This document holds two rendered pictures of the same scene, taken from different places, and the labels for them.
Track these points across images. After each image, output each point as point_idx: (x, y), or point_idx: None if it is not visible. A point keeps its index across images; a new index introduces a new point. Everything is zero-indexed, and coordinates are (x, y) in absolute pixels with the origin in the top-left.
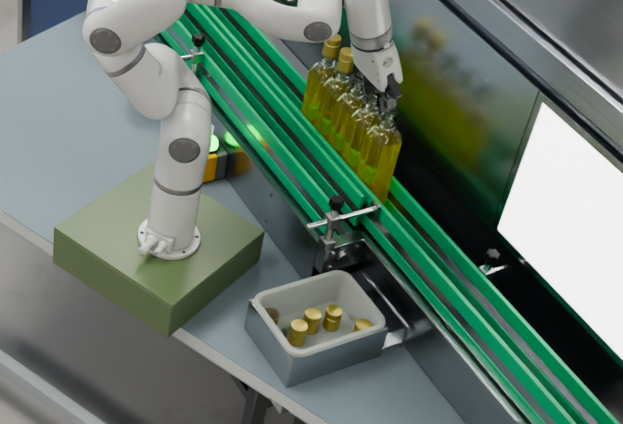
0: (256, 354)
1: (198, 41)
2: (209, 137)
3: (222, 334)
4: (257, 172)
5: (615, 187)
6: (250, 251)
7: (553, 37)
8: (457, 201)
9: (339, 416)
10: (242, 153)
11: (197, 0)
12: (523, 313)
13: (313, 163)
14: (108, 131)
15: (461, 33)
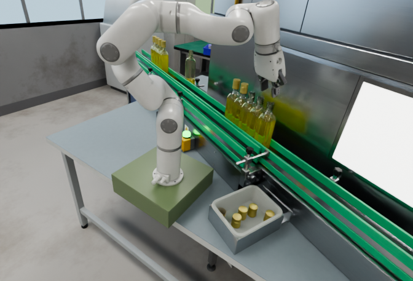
0: (215, 234)
1: (179, 93)
2: (182, 118)
3: (197, 223)
4: (208, 142)
5: None
6: (208, 179)
7: (364, 46)
8: (302, 147)
9: (267, 271)
10: (200, 136)
11: (165, 26)
12: None
13: (232, 136)
14: (147, 134)
15: (302, 63)
